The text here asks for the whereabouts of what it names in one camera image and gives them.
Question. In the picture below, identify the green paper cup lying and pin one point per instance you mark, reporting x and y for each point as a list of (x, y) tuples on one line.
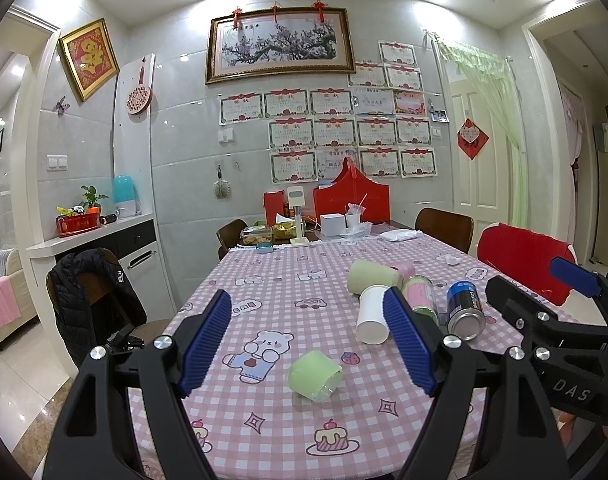
[(364, 273)]

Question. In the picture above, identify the pink patterned can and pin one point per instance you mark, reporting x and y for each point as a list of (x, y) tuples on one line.
[(418, 292)]

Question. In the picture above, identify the red round hanging ornament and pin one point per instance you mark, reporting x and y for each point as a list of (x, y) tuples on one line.
[(139, 98)]

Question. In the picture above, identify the red basket with fruit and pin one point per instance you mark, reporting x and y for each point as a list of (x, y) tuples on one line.
[(69, 226)]

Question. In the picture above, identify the white door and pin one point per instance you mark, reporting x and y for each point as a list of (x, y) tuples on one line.
[(482, 185)]

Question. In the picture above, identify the white desk lamp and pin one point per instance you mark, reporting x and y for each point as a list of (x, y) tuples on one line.
[(296, 199)]

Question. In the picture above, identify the small pink cup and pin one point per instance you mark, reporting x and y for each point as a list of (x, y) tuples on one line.
[(406, 269)]

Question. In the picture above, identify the dark wooden chair left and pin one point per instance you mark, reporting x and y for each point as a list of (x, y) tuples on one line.
[(228, 236)]

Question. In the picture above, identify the blue metal can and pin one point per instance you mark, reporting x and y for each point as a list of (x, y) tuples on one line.
[(465, 316)]

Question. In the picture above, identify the dark wooden chair right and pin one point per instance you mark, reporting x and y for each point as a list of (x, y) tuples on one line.
[(455, 230)]

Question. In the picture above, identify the pink checkered tablecloth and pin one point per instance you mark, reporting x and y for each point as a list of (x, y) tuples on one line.
[(293, 393)]

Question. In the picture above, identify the dark wooden chair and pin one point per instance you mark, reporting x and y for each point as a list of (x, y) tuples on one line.
[(455, 230), (228, 236)]

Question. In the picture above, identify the chair with black jacket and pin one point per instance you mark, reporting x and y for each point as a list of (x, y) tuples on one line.
[(92, 300)]

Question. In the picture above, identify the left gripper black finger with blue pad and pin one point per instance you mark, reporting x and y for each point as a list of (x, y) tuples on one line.
[(95, 434), (518, 437)]

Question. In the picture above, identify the blue white humidifier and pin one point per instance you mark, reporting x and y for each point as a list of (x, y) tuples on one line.
[(124, 195)]

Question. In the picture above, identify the red gift bag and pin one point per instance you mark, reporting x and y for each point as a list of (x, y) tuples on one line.
[(351, 186)]

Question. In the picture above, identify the gold framed red picture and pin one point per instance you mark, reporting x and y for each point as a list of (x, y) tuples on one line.
[(89, 58)]

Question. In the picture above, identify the white square box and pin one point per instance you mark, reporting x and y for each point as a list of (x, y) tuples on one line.
[(332, 225)]

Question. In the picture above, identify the green sleeved clear cup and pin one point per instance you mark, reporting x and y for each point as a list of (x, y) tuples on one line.
[(314, 376)]

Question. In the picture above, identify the small red box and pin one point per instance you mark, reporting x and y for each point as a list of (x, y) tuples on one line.
[(274, 206)]

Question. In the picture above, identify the red diamond door decoration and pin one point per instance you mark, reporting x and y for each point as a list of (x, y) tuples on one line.
[(471, 138)]

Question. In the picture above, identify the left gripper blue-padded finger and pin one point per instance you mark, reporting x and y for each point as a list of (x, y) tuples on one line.
[(575, 277)]

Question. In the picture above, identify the white cabinet counter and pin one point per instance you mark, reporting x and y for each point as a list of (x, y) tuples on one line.
[(134, 243)]

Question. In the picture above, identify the plastic cup with straw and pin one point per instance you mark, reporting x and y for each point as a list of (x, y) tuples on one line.
[(354, 213)]

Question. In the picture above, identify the plum blossom framed painting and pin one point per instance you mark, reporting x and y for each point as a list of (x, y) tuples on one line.
[(281, 40)]

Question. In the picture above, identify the white paper cup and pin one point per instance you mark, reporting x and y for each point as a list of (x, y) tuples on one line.
[(371, 327)]

